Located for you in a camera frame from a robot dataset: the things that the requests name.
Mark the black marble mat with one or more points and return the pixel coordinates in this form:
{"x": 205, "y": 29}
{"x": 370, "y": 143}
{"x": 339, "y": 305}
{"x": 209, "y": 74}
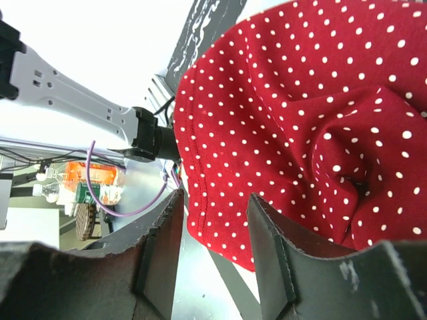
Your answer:
{"x": 205, "y": 23}

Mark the red polka dot garment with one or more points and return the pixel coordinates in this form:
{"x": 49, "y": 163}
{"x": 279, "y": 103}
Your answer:
{"x": 320, "y": 108}

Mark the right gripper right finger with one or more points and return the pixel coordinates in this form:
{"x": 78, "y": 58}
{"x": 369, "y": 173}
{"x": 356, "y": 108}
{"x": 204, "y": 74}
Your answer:
{"x": 301, "y": 275}

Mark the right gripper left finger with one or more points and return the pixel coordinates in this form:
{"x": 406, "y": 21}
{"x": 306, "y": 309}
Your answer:
{"x": 129, "y": 274}

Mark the background clutter on shelf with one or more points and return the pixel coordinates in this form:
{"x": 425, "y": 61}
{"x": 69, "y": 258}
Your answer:
{"x": 66, "y": 184}

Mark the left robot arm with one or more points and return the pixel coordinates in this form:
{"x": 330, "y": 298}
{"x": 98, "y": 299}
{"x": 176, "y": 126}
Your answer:
{"x": 28, "y": 80}

